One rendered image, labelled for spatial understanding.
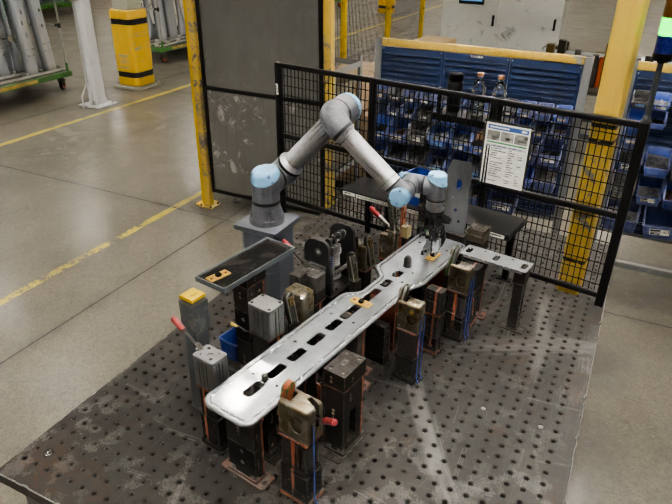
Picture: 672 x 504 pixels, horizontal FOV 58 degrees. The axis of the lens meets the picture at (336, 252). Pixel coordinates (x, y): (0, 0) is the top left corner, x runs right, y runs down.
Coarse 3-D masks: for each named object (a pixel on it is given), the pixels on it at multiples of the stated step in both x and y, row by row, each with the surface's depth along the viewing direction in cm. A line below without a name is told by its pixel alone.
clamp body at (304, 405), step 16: (304, 400) 168; (288, 416) 168; (304, 416) 164; (320, 416) 169; (288, 432) 171; (304, 432) 166; (320, 432) 172; (288, 448) 175; (304, 448) 170; (288, 464) 178; (304, 464) 175; (288, 480) 180; (304, 480) 175; (320, 480) 182; (288, 496) 183; (304, 496) 181
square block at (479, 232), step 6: (474, 222) 271; (468, 228) 266; (474, 228) 265; (480, 228) 265; (486, 228) 266; (468, 234) 267; (474, 234) 265; (480, 234) 264; (486, 234) 266; (468, 240) 269; (474, 240) 267; (480, 240) 265; (486, 240) 268; (480, 246) 266; (486, 246) 271; (468, 258) 272
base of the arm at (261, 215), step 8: (256, 208) 253; (264, 208) 252; (272, 208) 253; (280, 208) 256; (256, 216) 253; (264, 216) 252; (272, 216) 253; (280, 216) 256; (256, 224) 254; (264, 224) 253; (272, 224) 254; (280, 224) 257
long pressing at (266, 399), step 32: (416, 256) 255; (448, 256) 255; (384, 288) 232; (320, 320) 213; (352, 320) 213; (288, 352) 197; (320, 352) 197; (224, 384) 182; (224, 416) 172; (256, 416) 171
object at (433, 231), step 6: (426, 210) 241; (426, 216) 239; (432, 216) 238; (438, 216) 242; (426, 222) 242; (432, 222) 242; (438, 222) 244; (420, 228) 243; (426, 228) 241; (432, 228) 242; (438, 228) 241; (444, 228) 246; (420, 234) 245; (426, 234) 244; (432, 234) 241; (438, 234) 244; (432, 240) 242
